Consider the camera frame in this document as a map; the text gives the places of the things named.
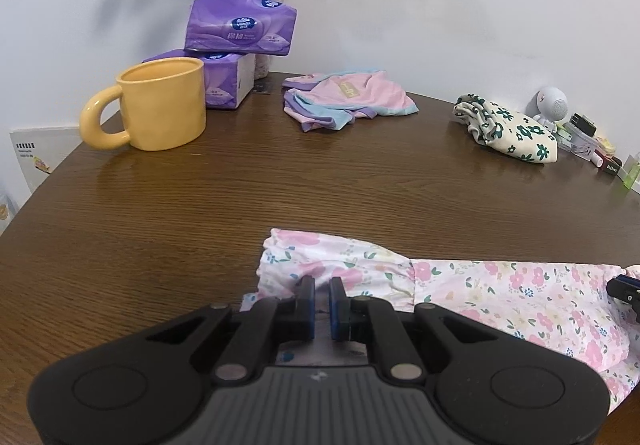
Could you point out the green white small boxes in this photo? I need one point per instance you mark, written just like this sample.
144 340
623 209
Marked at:
562 137

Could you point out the green liquid bottle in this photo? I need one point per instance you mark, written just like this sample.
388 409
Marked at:
632 175

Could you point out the pink floral dress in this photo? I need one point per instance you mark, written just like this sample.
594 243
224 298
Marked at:
500 295

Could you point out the white printed box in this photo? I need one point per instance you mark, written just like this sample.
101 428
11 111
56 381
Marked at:
40 150

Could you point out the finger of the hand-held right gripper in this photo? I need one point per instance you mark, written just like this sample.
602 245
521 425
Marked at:
629 292

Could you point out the purple soft tissue pack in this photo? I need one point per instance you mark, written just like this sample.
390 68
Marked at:
240 27

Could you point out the purple white tissue box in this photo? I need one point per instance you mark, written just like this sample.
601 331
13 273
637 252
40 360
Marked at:
225 82

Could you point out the white robot speaker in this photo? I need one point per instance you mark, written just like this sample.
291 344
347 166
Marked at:
552 102

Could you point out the red and black small boxes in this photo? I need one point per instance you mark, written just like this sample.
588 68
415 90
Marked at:
611 166

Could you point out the yellow mug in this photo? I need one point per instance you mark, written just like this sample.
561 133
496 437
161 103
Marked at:
165 110

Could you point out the pink purple shorts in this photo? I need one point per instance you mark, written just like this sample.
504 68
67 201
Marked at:
350 97

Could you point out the black charger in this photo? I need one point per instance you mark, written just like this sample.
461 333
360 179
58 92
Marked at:
584 125

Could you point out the grey tin box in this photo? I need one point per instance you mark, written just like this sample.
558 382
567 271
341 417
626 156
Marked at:
585 144

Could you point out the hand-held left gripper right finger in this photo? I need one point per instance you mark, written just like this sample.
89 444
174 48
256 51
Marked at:
334 312

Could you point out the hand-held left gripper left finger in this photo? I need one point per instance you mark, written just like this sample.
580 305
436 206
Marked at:
310 310

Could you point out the folded cream floral cloth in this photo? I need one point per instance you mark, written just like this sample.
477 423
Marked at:
515 135

